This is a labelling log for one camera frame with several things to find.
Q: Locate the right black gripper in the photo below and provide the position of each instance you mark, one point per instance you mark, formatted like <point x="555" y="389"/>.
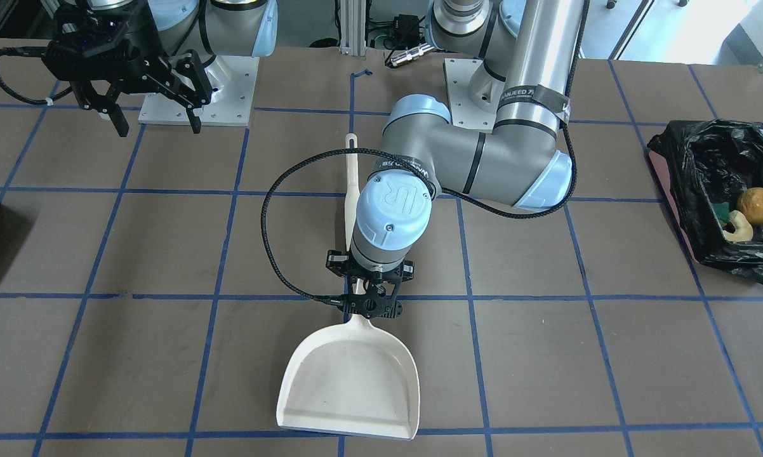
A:
<point x="139" y="39"/>

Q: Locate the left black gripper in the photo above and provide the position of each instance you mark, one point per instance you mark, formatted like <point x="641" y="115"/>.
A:
<point x="336" y="264"/>

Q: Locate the black bag lined bin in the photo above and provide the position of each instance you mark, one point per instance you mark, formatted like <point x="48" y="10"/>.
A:
<point x="707" y="162"/>

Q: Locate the white hand brush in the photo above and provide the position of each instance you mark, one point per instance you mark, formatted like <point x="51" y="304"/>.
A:
<point x="352" y="190"/>

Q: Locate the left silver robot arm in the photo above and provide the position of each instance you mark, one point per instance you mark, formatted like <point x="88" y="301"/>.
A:
<point x="514" y="170"/>

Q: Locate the beige arch-shaped trash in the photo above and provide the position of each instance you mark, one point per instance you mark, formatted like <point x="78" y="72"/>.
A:
<point x="743" y="231"/>

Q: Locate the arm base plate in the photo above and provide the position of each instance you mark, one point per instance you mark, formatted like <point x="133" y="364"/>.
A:
<point x="473" y="94"/>
<point x="233" y="80"/>

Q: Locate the yellow potato-like trash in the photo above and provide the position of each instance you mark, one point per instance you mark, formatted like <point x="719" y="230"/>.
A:
<point x="750" y="204"/>

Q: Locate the beige plastic dustpan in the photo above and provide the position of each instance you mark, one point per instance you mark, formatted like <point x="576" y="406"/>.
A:
<point x="351" y="379"/>

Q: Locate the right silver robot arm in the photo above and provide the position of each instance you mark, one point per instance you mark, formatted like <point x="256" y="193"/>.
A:
<point x="211" y="28"/>

